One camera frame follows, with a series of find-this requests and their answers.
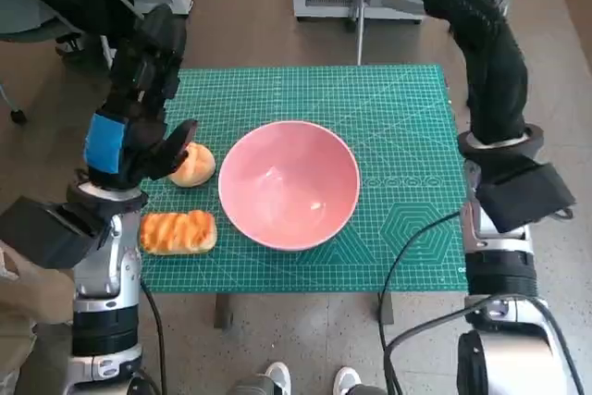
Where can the person in beige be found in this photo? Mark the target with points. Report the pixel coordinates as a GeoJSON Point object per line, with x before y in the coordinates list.
{"type": "Point", "coordinates": [23, 302]}

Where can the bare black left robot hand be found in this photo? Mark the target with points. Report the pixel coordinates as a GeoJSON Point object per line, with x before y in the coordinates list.
{"type": "Point", "coordinates": [143, 71]}

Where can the pink bowl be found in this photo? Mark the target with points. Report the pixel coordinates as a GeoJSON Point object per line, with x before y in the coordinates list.
{"type": "Point", "coordinates": [287, 191]}

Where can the grey padded chair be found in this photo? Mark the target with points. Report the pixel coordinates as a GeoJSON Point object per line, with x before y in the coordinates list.
{"type": "Point", "coordinates": [18, 16]}

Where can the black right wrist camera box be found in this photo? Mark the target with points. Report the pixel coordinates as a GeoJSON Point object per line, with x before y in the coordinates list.
{"type": "Point", "coordinates": [522, 196]}

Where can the person with white shoes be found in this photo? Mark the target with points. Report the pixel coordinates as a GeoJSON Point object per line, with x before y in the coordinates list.
{"type": "Point", "coordinates": [277, 376]}

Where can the long toy bread loaf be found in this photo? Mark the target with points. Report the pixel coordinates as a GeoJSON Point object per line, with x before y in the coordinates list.
{"type": "Point", "coordinates": [180, 233]}

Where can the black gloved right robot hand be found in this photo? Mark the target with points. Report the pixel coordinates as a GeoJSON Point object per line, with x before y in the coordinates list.
{"type": "Point", "coordinates": [495, 71]}

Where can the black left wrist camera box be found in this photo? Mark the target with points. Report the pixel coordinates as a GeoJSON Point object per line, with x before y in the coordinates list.
{"type": "Point", "coordinates": [41, 233]}

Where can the dark table leg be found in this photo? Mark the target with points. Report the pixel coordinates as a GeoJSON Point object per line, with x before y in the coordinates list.
{"type": "Point", "coordinates": [386, 309]}
{"type": "Point", "coordinates": [224, 312]}

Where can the round toy bread bun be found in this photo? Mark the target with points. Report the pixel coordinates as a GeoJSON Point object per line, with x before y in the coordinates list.
{"type": "Point", "coordinates": [201, 168]}

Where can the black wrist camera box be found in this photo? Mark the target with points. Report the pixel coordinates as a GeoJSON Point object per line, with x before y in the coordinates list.
{"type": "Point", "coordinates": [522, 196]}
{"type": "Point", "coordinates": [41, 233]}

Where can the green cutting mat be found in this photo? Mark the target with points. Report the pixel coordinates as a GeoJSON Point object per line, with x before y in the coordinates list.
{"type": "Point", "coordinates": [287, 94]}

